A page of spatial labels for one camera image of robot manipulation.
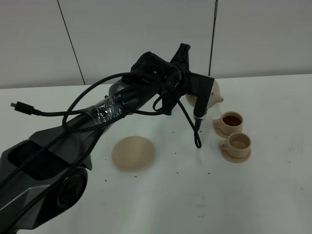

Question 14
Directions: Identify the beige round teapot saucer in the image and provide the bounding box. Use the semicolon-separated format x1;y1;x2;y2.
111;136;156;172

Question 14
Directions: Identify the beige teacup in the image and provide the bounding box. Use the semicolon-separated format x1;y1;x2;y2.
218;133;251;150
218;112;243;126

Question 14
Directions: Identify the near beige cup saucer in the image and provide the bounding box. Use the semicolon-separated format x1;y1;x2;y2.
220;147;251;163

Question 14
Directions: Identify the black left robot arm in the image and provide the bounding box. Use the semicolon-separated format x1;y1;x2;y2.
0;44;191;234

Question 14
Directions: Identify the loose black plug cable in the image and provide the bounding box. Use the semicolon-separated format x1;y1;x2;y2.
10;101;171;117

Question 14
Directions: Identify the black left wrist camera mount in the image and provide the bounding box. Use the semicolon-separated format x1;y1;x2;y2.
186;72;215;119

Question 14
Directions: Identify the far beige teacup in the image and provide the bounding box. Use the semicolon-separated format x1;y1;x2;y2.
218;112;243;126

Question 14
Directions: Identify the beige ceramic teapot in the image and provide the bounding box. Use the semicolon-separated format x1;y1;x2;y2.
185;80;224;109

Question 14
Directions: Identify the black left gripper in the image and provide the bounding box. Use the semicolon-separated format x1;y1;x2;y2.
123;43;191;115

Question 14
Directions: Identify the near beige teacup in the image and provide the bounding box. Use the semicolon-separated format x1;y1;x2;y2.
218;133;251;150

